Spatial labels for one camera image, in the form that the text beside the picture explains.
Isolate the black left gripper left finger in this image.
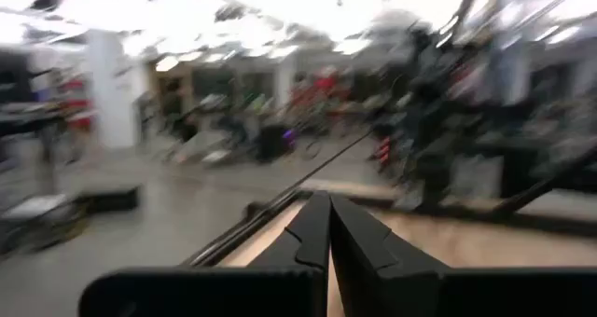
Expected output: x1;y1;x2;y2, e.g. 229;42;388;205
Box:
77;190;332;317

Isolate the white building column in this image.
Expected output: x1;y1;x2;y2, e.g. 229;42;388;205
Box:
88;30;146;149

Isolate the black floor box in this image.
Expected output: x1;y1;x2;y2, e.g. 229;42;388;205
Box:
76;184;141;214

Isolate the grey low platform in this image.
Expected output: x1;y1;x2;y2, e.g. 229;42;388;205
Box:
0;193;90;258

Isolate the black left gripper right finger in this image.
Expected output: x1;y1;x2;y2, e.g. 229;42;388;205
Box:
329;193;597;317

